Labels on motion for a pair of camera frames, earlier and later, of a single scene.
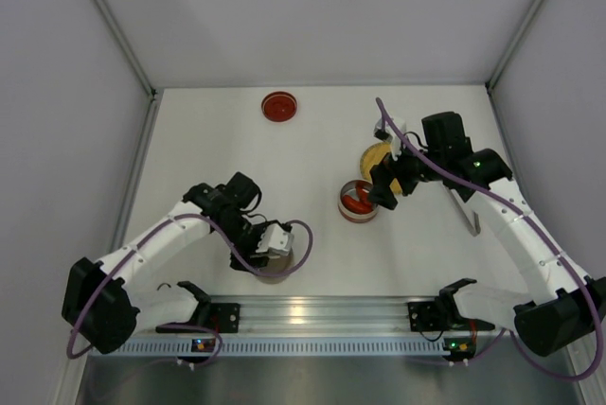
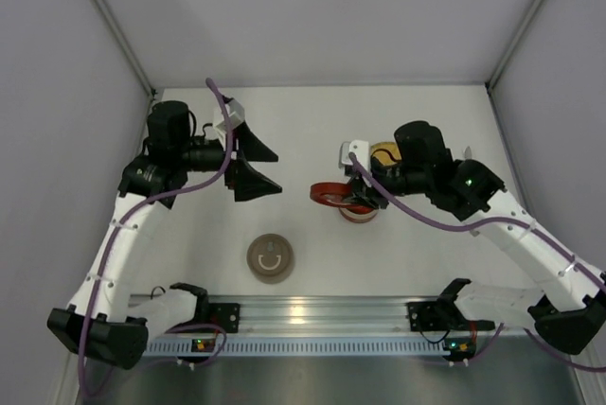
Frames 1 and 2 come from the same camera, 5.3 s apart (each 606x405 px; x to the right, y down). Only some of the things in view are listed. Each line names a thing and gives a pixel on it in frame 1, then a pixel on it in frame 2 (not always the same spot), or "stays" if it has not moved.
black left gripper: (253, 256) to (232, 157)
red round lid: (279, 106) to (332, 193)
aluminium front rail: (384, 314) stays
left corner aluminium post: (155, 95) stays
